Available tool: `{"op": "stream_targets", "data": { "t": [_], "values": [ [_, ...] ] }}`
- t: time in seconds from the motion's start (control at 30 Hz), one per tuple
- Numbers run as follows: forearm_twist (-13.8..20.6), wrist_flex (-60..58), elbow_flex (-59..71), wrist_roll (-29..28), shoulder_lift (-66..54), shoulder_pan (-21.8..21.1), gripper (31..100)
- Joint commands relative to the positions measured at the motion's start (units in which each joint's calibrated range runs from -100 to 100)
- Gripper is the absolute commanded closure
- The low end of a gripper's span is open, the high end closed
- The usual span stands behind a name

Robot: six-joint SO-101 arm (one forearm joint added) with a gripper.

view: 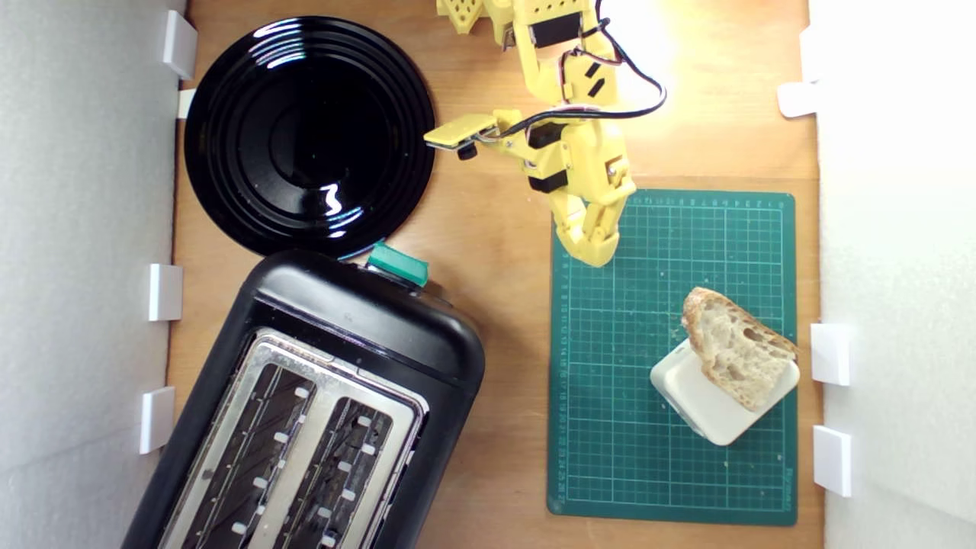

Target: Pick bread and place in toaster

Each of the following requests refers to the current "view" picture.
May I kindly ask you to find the brown bread slice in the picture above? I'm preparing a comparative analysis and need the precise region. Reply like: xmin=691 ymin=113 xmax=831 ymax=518
xmin=681 ymin=287 xmax=801 ymax=413

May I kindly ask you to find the green toaster lever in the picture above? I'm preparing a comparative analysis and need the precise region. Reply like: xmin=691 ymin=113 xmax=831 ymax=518
xmin=366 ymin=241 xmax=430 ymax=289

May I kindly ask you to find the black two-slot toaster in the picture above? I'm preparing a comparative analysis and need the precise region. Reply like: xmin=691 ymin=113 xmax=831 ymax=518
xmin=122 ymin=248 xmax=486 ymax=549

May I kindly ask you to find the green cutting mat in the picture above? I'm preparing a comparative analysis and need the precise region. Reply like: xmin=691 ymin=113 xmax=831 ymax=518
xmin=547 ymin=185 xmax=799 ymax=527

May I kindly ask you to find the white square block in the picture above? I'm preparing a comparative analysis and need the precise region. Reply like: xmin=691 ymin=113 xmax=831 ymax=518
xmin=650 ymin=338 xmax=801 ymax=448

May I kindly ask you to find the black round plate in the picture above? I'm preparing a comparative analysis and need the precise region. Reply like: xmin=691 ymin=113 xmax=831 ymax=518
xmin=184 ymin=15 xmax=437 ymax=258

